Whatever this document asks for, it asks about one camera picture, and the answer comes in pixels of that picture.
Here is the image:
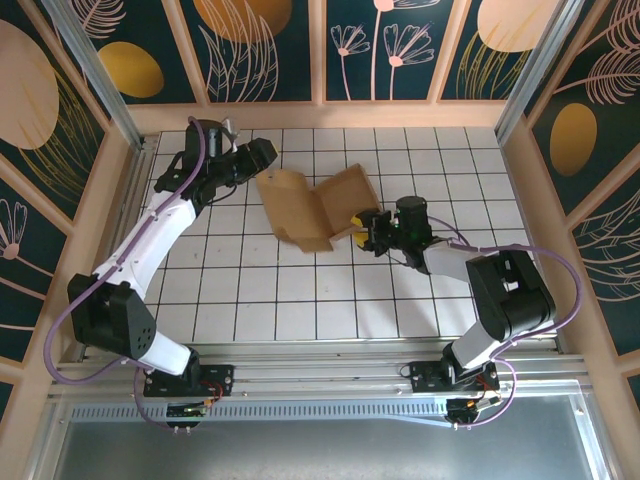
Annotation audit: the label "dark panel orange disc leaves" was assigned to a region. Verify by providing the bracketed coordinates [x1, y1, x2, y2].
[177, 0, 316, 105]

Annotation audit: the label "aluminium corner post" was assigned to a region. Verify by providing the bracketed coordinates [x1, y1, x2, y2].
[42, 0, 146, 151]
[494, 0, 586, 146]

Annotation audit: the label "dark panel single pink flower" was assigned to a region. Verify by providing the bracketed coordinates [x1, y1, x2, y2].
[0, 154, 76, 371]

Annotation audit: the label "aluminium side rail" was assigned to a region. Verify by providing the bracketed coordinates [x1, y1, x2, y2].
[79, 132, 161, 361]

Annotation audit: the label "dark panel pink flowers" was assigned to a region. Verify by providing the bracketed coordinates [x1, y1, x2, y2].
[322, 0, 474, 105]

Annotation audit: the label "dark panel large peach disc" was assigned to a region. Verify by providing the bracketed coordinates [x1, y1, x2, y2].
[0, 0, 112, 239]

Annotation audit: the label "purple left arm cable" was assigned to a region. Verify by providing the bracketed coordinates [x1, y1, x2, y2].
[44, 116, 209, 435]

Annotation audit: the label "aluminium mounting rail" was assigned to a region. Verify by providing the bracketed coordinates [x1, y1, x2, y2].
[49, 339, 591, 401]

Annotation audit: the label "dark panel yellow oval feather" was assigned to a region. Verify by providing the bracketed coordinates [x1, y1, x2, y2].
[519, 0, 640, 219]

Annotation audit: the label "slotted grey cable duct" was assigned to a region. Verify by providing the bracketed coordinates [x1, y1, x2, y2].
[69, 403, 451, 427]

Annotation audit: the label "brown cardboard box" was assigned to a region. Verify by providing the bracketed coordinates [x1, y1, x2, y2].
[255, 163, 384, 255]

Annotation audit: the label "thin red power wire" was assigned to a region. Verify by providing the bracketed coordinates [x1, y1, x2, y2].
[474, 372, 503, 404]
[199, 380, 225, 404]

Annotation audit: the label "grey metal sheet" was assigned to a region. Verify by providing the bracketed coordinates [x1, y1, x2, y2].
[29, 394, 616, 480]

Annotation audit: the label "dark panel pink feather lines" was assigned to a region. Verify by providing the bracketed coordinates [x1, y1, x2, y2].
[567, 184, 640, 359]

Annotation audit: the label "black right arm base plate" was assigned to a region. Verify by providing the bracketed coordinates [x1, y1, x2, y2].
[408, 359, 501, 396]

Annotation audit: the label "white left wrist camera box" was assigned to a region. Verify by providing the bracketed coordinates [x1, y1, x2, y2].
[208, 116, 242, 157]

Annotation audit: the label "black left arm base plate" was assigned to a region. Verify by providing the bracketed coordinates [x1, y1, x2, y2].
[143, 363, 236, 400]

